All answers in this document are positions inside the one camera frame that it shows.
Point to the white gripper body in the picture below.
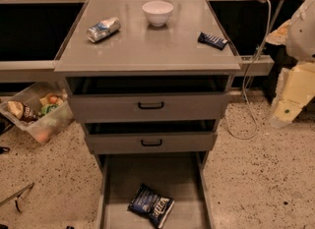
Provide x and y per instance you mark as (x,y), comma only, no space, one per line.
(302,34)

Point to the blue chip bag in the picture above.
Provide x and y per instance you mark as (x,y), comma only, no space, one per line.
(148,203)

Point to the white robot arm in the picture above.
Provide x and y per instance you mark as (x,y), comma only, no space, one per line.
(298,33)

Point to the middle grey drawer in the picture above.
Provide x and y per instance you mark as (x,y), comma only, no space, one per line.
(146,137)

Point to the grey drawer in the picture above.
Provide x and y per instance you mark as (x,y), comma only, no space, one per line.
(148,98)
(174,175)
(146,137)

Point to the top grey drawer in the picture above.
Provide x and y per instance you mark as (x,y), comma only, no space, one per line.
(148,98)

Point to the bottom grey drawer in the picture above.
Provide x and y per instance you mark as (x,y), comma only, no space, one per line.
(174,175)

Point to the grey drawer cabinet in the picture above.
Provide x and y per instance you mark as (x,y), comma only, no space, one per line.
(139,49)

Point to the brown snack bag in bin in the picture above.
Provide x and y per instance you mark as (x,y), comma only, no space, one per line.
(21,111)

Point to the dark blue snack bar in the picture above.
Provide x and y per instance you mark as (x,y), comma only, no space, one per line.
(211,40)

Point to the white ceramic bowl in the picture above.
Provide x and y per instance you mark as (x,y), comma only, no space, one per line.
(157,12)

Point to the crushed silver blue can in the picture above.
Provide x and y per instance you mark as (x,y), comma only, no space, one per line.
(103,29)

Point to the red orange fruit in bin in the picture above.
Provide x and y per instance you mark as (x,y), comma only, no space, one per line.
(53,99)

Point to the green snack in bin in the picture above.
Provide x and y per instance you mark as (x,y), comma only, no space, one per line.
(47,108)

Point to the clear plastic bin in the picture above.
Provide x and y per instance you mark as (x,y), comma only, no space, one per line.
(36,96)

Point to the metal bar on floor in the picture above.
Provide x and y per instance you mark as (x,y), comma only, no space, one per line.
(15,196)

